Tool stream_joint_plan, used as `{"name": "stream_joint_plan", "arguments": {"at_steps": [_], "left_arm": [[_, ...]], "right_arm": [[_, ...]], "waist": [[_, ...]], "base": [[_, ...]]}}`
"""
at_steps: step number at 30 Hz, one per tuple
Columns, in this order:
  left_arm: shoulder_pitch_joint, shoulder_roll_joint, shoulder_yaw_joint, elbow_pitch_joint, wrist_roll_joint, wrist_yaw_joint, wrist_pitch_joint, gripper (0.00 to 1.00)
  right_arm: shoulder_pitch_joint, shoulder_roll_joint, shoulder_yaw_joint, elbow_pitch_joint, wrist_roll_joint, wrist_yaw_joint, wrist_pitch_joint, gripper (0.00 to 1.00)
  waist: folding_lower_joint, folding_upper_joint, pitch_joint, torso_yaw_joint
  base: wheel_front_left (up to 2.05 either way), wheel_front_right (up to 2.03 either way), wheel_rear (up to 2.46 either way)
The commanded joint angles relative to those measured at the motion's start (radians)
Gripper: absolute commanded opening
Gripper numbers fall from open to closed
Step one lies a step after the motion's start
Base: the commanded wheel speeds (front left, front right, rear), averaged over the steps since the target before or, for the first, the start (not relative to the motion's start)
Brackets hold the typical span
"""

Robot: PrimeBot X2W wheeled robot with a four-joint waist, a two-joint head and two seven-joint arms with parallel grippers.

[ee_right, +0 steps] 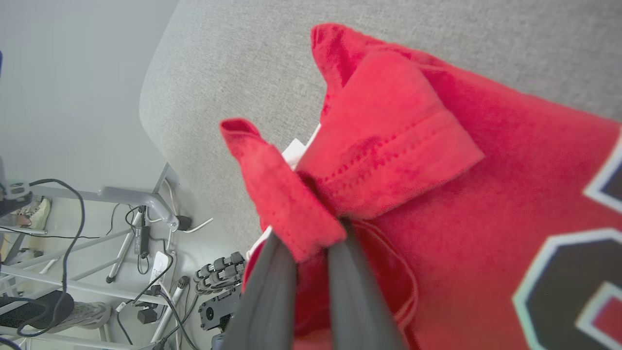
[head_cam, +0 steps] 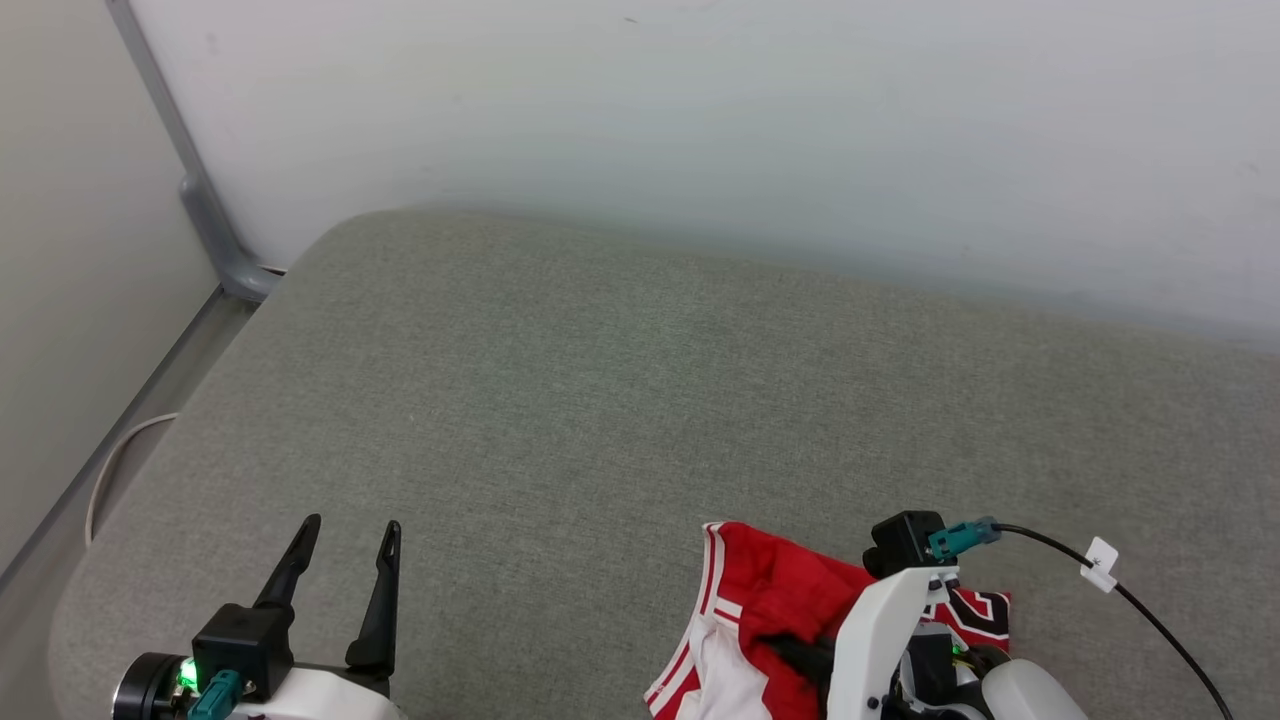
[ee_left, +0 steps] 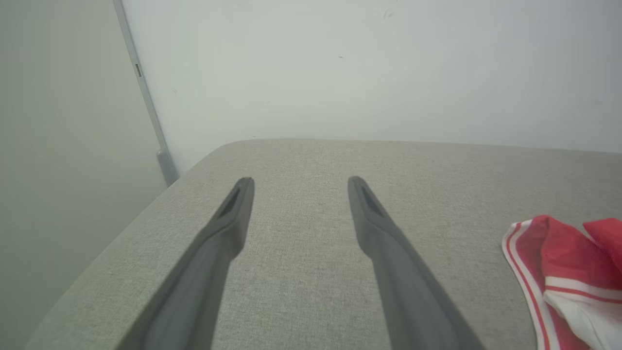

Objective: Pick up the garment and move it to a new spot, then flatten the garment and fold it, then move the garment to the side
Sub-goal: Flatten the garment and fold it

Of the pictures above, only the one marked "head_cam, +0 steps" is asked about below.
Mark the teal left camera connector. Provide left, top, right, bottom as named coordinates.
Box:
left=187, top=670, right=244, bottom=720

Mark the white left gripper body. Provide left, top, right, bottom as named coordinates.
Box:
left=235, top=665, right=407, bottom=720

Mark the teal camera connector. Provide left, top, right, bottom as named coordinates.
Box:
left=187, top=670, right=244, bottom=720
left=928, top=517, right=1003, bottom=559

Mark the white cable tag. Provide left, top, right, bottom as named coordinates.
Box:
left=1080, top=537, right=1121, bottom=594

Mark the grey floor rail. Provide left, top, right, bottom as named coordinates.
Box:
left=0, top=285, right=261, bottom=601

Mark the grey metal post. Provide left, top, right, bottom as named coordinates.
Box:
left=105, top=0, right=286, bottom=303

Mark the teal right camera connector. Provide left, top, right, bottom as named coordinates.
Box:
left=928, top=517, right=1003, bottom=559

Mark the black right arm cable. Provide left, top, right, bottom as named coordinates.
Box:
left=995, top=523, right=1236, bottom=720

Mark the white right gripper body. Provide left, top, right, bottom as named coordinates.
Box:
left=825, top=565, right=961, bottom=720

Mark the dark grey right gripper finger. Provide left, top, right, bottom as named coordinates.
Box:
left=765, top=632, right=837, bottom=693

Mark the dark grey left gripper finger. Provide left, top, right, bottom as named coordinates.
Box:
left=345, top=520, right=403, bottom=673
left=254, top=514, right=323, bottom=613

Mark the red and white jersey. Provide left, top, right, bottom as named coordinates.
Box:
left=643, top=520, right=1011, bottom=720

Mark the white floor cable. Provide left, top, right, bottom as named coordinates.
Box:
left=84, top=411, right=182, bottom=547

